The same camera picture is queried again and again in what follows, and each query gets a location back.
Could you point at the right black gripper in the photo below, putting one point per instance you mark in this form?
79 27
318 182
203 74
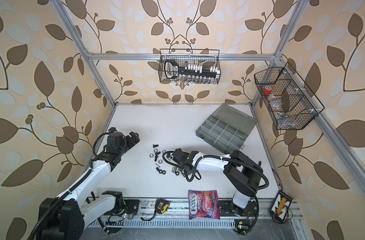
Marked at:
182 168

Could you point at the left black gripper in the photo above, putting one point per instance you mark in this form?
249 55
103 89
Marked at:
132 143

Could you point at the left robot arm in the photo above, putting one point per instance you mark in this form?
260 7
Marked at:
66 216

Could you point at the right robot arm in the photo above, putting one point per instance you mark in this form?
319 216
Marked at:
244 174

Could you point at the black hex nut pair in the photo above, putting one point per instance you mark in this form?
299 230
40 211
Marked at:
161 171

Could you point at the purple Fox's candy bag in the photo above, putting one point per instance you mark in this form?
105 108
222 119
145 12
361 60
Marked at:
203 204

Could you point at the grey plastic organizer box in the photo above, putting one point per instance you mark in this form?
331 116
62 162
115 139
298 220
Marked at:
226 129

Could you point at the yellow black tape measure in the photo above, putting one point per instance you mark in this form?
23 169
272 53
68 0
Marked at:
160 207

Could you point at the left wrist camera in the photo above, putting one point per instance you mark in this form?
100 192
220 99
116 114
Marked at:
112 130

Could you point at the socket set on black rail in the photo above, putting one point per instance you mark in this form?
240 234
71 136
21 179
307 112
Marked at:
190 73

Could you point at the back wire basket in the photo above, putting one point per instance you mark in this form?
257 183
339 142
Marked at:
206 57

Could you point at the wire basket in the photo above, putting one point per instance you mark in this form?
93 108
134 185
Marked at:
295 104
206 57

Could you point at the small electronics board with wires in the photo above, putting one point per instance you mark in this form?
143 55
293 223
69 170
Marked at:
279 210

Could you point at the right wire basket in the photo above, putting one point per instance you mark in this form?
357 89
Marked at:
295 104

